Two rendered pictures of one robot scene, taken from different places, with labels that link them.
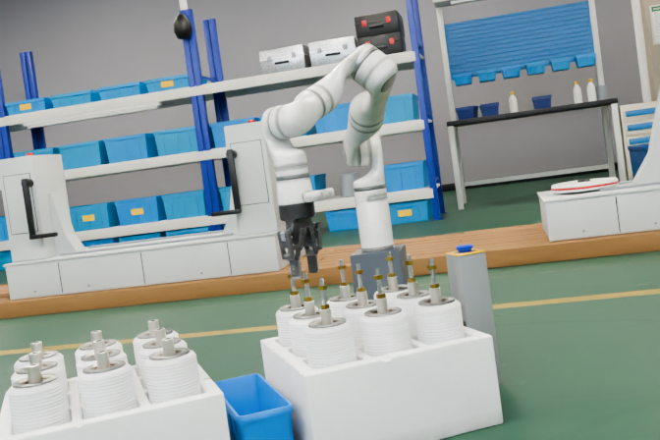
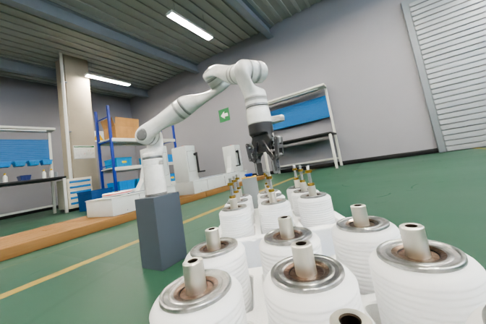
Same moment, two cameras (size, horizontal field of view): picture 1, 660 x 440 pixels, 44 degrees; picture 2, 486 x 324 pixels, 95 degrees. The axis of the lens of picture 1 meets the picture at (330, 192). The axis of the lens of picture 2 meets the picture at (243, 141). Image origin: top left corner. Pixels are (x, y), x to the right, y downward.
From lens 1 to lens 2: 1.71 m
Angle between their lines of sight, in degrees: 71
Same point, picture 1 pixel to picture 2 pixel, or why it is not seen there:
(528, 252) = (107, 222)
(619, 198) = (140, 194)
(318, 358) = (331, 216)
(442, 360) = not seen: hidden behind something
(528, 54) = (14, 158)
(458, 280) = (254, 189)
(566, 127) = (11, 195)
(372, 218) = (161, 174)
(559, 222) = (117, 207)
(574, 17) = (40, 145)
